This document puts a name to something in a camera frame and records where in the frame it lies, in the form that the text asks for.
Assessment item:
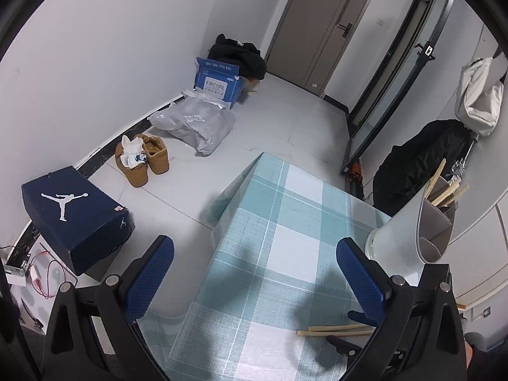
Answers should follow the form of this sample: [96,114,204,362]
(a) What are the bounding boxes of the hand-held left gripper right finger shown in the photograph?
[336,237,467,381]

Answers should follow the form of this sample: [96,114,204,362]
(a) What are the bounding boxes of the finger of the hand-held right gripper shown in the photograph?
[347,310,376,325]
[326,335,364,362]

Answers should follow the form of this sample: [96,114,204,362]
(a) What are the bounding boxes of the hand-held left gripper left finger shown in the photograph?
[42,235,175,381]

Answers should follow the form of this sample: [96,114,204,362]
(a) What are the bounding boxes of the pale wooden chopstick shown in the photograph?
[431,178,462,206]
[437,183,470,208]
[425,158,446,199]
[296,329,376,337]

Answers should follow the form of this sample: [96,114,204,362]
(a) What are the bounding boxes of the white utensil holder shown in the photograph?
[364,177,461,284]

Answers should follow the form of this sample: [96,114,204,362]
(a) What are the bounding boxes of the person's right forearm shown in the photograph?
[462,330,491,371]

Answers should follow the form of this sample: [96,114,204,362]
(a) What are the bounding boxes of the navy shoe box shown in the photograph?
[21,165,136,276]

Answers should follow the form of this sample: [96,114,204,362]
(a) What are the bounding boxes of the teal checked tablecloth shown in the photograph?
[137,151,393,381]

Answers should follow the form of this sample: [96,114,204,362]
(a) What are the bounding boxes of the tan shoe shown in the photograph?
[115,140,149,188]
[139,135,170,175]

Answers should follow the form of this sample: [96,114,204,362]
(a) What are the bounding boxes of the orange and black tool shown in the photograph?
[344,161,364,201]

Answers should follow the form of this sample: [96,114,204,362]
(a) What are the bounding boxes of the white socks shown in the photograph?
[120,135,147,168]

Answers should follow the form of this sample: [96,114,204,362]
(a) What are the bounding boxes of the black jacket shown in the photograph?
[372,119,477,217]

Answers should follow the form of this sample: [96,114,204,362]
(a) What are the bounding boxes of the grey plastic parcel bag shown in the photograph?
[149,98,237,156]

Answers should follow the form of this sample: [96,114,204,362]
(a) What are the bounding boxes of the black framed glass door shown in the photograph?
[343,0,457,175]

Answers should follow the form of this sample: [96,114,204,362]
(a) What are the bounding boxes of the white plastic wrapper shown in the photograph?
[182,89,225,109]

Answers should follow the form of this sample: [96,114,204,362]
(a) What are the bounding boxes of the blue cardboard box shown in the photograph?
[193,57,244,110]

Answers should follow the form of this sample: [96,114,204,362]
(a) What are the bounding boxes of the white hanging bag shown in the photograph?
[454,45,506,137]

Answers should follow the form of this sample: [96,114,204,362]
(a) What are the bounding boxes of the black backpack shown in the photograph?
[207,35,267,81]

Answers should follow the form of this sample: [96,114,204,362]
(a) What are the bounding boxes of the grey-brown door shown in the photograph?
[264,0,382,98]

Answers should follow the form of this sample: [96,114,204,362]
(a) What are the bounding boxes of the red cable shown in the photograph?
[30,248,60,299]

